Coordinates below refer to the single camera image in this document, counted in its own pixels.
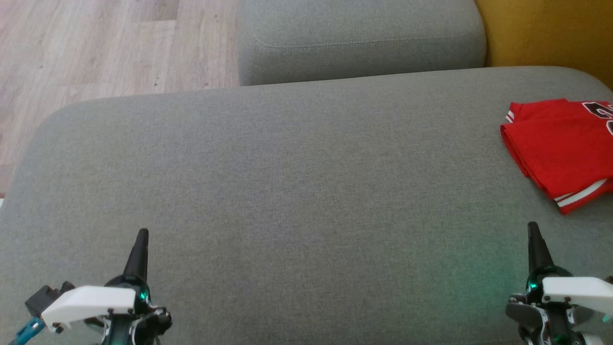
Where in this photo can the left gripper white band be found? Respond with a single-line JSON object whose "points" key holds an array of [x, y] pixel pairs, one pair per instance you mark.
{"points": [[91, 304]]}

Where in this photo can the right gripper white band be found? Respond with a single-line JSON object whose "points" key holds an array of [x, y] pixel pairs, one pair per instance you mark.
{"points": [[570, 297]]}

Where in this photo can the red and white jersey shirt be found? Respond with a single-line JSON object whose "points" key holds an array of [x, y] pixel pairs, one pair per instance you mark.
{"points": [[560, 148]]}

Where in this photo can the wide yellow sofa backrest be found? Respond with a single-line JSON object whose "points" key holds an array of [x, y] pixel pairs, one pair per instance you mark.
{"points": [[550, 33]]}

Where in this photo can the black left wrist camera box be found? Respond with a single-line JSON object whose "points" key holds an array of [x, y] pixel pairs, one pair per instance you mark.
{"points": [[48, 297]]}

